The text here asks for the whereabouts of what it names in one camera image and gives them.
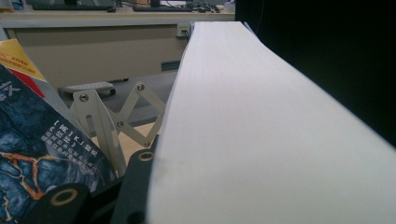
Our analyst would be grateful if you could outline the grey expandable metal bookend rack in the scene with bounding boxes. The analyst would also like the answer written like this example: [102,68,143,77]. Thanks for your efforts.
[68,82,167,179]

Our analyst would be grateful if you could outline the beige wooden desk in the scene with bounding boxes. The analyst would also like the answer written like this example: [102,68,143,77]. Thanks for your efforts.
[0,10,236,91]

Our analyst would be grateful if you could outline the thick blue book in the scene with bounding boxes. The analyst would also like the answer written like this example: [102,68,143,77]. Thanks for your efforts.
[146,21,396,224]

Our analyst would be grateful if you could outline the black keyboard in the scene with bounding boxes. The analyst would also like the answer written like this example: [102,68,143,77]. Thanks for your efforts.
[32,3,117,12]
[133,6,194,14]

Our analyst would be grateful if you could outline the white wall socket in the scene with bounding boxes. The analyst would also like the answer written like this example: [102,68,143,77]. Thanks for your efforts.
[176,22,191,38]

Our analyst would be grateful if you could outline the grey floor pedal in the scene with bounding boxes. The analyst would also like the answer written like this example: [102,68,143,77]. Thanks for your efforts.
[58,81,117,98]

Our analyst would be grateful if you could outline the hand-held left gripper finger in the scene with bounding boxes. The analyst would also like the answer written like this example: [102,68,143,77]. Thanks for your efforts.
[110,148,157,224]

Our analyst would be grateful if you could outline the dark illustrated magazine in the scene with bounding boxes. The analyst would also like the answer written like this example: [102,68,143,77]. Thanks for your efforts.
[0,63,119,224]

